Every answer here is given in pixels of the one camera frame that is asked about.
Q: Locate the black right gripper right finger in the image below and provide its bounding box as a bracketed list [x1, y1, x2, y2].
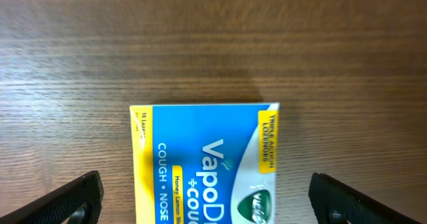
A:
[308, 173, 420, 224]

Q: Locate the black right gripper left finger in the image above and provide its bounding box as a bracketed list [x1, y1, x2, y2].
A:
[1, 171, 104, 224]

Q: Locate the blue VapoDrops lozenge box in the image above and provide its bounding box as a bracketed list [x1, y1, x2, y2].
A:
[129, 103, 280, 224]

